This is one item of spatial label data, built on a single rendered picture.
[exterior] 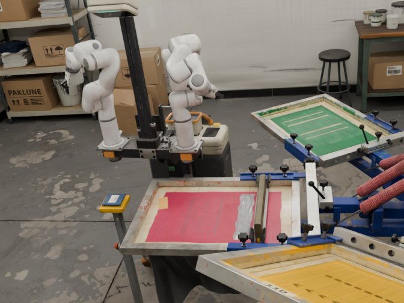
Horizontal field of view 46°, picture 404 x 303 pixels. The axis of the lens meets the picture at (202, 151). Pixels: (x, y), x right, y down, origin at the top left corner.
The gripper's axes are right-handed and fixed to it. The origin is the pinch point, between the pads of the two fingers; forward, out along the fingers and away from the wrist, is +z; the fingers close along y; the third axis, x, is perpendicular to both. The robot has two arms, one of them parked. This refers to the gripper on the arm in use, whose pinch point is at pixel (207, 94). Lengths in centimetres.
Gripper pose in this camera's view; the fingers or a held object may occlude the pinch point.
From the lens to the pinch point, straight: 215.7
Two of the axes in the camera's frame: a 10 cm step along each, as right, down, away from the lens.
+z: 1.5, 0.6, 9.9
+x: -3.0, 9.5, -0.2
